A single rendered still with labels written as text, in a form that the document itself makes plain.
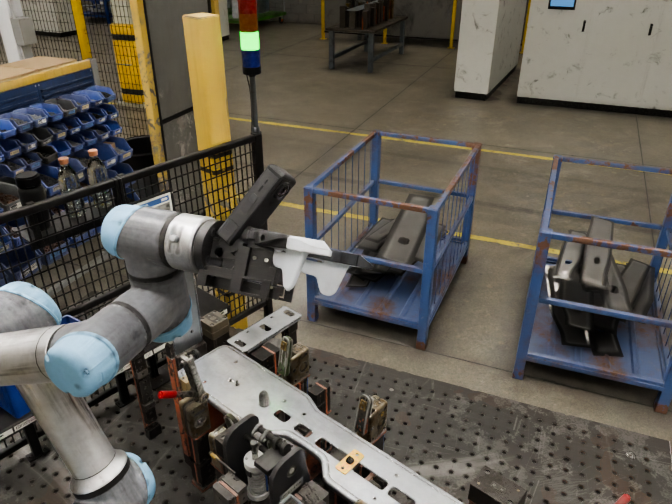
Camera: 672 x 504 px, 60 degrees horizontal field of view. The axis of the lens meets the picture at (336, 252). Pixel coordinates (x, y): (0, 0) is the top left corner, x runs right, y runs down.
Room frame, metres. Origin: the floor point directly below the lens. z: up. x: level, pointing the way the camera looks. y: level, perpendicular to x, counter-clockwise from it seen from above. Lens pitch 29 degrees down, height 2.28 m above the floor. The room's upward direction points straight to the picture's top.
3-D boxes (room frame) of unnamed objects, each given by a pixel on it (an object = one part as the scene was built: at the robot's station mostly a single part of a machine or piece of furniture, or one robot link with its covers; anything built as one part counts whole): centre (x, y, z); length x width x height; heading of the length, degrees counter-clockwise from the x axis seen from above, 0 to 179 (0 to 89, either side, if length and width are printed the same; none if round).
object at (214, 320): (1.69, 0.43, 0.88); 0.08 x 0.08 x 0.36; 49
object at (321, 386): (1.41, 0.06, 0.84); 0.11 x 0.08 x 0.29; 139
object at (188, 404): (1.29, 0.42, 0.88); 0.07 x 0.06 x 0.35; 139
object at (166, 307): (0.68, 0.26, 1.81); 0.11 x 0.08 x 0.11; 157
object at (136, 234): (0.70, 0.25, 1.91); 0.11 x 0.08 x 0.09; 67
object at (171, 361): (1.36, 0.49, 0.95); 0.03 x 0.01 x 0.50; 49
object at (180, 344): (1.60, 0.50, 1.17); 0.12 x 0.01 x 0.34; 139
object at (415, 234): (3.53, -0.41, 0.47); 1.20 x 0.80 x 0.95; 157
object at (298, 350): (1.53, 0.13, 0.87); 0.12 x 0.09 x 0.35; 139
